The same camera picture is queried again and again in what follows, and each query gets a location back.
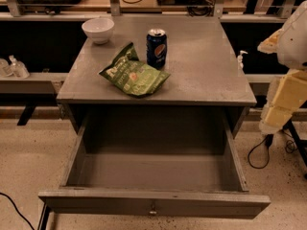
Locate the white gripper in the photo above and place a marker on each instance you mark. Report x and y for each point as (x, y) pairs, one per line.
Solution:
(295, 45)

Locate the green jalapeno chip bag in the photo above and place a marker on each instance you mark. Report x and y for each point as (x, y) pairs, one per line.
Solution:
(132, 76)

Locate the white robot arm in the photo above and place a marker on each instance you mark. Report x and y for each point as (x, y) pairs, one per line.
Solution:
(290, 42)

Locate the grey cabinet with top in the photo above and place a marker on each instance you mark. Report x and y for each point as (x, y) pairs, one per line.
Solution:
(200, 59)

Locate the open grey top drawer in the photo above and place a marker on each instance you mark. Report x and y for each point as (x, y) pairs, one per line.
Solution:
(181, 159)

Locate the small white pump bottle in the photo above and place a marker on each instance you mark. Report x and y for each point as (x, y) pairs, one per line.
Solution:
(241, 57)

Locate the blue pepsi soda can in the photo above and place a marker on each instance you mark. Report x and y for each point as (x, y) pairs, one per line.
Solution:
(156, 48)

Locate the white ceramic bowl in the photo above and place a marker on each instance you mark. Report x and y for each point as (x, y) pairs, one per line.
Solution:
(99, 30)

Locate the clear plastic bottle far left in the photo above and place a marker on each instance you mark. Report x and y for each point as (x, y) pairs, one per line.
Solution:
(5, 69)

